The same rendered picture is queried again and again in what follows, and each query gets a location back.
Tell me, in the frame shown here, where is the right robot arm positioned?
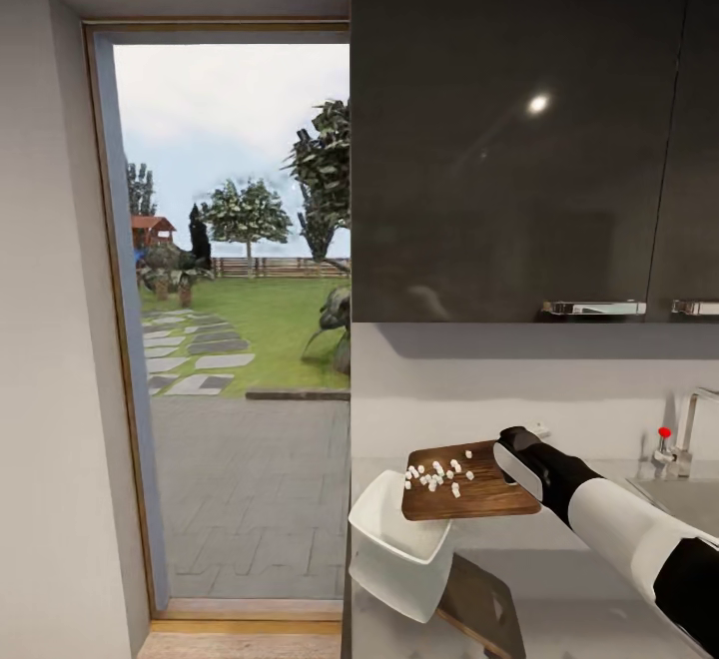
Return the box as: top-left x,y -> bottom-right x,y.
493,420 -> 719,659

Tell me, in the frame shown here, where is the bowl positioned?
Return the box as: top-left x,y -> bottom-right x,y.
349,470 -> 452,566

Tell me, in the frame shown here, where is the cutting board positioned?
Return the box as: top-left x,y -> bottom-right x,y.
398,440 -> 542,521

